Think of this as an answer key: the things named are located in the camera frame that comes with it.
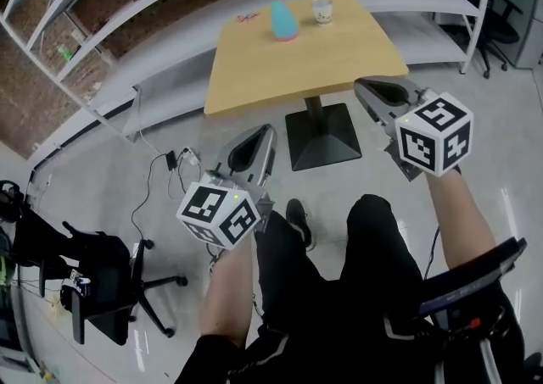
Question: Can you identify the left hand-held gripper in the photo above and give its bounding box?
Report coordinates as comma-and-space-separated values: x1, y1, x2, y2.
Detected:
176, 123, 278, 251

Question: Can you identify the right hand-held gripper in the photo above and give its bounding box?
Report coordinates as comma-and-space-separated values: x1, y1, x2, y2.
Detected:
353, 75, 474, 182

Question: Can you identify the white paper cup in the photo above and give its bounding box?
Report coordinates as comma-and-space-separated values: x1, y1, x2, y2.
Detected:
311, 0, 333, 27

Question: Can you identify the person's right forearm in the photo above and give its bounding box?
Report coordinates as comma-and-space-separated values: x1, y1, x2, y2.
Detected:
423, 169, 498, 281

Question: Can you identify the person's left forearm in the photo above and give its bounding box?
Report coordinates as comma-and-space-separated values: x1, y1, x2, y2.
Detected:
198, 240, 259, 348

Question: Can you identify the green plastic bottle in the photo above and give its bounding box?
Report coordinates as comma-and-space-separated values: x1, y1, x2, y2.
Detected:
56, 42, 76, 63

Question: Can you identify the white power strip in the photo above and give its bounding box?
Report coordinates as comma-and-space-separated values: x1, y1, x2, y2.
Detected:
181, 146, 201, 167

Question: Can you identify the person's black shoe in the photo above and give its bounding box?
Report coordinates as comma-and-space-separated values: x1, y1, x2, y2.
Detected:
285, 198, 316, 253

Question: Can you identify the wide white metal shelving unit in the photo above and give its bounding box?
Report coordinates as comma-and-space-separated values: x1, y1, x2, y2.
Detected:
0, 0, 344, 163

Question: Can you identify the black office chair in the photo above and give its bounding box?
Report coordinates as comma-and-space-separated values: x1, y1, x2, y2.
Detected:
440, 0, 523, 81
37, 231, 189, 347

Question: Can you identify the person's black clothing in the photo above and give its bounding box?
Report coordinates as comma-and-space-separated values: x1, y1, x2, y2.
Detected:
173, 193, 527, 384

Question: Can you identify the black device with white tag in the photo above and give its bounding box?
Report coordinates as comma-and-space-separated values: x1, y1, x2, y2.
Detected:
59, 267, 93, 312

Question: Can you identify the black headset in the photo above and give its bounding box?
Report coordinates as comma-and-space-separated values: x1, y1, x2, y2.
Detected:
0, 180, 25, 223

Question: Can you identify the black table pedestal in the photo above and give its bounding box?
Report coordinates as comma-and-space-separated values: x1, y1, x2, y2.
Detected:
284, 96, 363, 173

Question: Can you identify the power strip with cables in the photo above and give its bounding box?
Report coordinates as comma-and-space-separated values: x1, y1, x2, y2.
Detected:
130, 152, 200, 243

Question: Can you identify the white floor cable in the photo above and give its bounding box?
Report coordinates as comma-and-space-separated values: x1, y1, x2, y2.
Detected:
134, 87, 171, 154

